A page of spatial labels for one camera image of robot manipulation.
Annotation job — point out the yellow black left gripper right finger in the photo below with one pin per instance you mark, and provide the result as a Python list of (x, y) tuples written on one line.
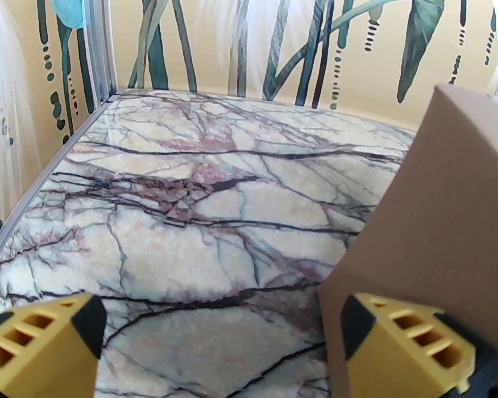
[(398, 355)]

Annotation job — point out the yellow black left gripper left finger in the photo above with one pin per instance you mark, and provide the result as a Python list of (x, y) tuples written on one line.
[(33, 355)]

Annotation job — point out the small brown cardboard box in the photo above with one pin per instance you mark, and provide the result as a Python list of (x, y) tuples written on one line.
[(440, 201)]

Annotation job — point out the aluminium table edge strip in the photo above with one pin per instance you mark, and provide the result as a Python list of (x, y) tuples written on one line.
[(41, 180)]

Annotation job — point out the aluminium frame post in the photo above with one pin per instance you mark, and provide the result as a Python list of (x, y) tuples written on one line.
[(99, 35)]

